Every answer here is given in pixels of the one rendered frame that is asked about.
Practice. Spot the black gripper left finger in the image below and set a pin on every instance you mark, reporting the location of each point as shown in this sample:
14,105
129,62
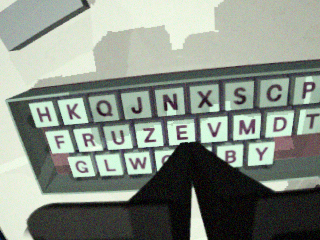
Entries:
160,210

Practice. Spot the grey keyboard with white letter keys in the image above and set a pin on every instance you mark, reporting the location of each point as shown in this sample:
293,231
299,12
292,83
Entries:
113,135

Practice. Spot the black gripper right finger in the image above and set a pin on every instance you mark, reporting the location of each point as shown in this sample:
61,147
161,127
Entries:
234,206

